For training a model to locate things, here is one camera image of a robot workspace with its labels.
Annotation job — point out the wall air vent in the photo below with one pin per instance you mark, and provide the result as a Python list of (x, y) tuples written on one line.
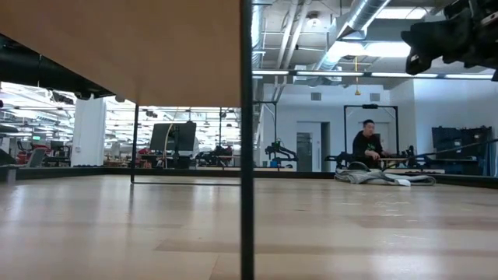
[(374, 96), (316, 96)]

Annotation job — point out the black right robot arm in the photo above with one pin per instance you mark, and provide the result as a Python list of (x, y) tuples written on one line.
[(486, 39)]

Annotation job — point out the black monitor on stand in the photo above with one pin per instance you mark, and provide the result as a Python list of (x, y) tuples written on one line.
[(173, 136)]

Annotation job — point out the grey folded cloth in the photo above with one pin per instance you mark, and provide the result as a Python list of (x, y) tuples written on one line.
[(373, 177)]

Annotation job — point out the black metal frame stand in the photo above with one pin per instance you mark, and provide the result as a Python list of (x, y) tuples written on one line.
[(369, 106), (266, 102)]

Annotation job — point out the white building column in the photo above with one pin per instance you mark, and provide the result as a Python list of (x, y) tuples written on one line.
[(89, 132)]

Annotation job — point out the wooden shelf with black legs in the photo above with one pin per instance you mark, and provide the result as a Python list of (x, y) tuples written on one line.
[(116, 46)]

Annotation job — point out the ceiling strip light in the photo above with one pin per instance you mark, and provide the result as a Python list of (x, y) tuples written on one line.
[(272, 72), (467, 76), (389, 75), (330, 73)]

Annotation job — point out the silver ventilation duct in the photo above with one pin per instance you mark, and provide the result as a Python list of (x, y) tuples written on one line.
[(362, 15)]

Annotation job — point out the black aluminium table frame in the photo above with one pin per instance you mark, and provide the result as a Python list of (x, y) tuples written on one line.
[(58, 172)]

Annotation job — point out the yellow hanging pendant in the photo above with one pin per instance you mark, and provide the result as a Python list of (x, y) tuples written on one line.
[(356, 92)]

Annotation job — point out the person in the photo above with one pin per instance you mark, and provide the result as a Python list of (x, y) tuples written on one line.
[(365, 145)]

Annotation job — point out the grey door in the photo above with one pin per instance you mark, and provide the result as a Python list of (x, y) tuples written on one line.
[(304, 151)]

